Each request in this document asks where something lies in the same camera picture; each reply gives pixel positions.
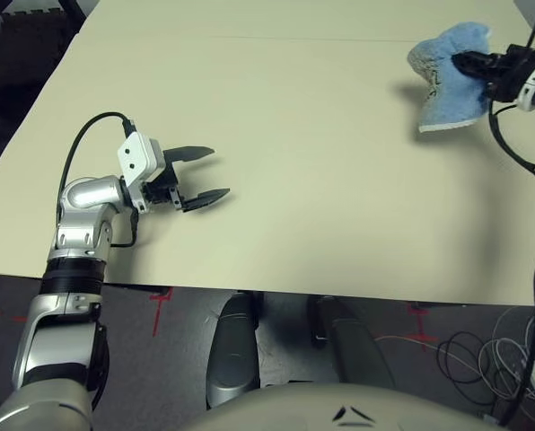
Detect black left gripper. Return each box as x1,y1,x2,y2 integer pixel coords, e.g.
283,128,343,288
142,145,232,214

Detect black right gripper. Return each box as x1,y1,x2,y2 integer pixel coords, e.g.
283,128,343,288
450,43,535,104

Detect blue terry rag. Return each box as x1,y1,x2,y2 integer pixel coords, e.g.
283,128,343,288
406,21,494,134

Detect red floor tape mark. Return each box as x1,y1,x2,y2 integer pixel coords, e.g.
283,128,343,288
405,303,440,352
146,286,175,338

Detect grey left robot leg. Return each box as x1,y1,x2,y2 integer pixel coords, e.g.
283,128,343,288
204,291,263,410

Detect grey robot leg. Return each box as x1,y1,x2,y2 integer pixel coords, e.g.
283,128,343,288
309,295,398,391
204,291,263,410

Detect black foam floor mat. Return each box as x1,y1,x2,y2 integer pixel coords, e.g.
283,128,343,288
0,12,78,189

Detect grey right robot leg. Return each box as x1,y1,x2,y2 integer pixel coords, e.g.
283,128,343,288
309,295,398,391

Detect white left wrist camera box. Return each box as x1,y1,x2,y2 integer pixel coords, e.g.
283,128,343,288
117,131,165,213

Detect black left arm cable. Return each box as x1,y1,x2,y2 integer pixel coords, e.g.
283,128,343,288
59,111,139,248

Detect black furniture frame bar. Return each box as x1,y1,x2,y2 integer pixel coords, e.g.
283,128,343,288
57,0,88,24

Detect thin white floor wire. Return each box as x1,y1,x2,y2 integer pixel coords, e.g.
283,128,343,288
373,334,440,349

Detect white floor cable bundle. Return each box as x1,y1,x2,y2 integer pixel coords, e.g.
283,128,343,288
477,304,535,424

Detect black coiled floor cable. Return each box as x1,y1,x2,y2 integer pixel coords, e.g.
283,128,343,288
436,330,535,406

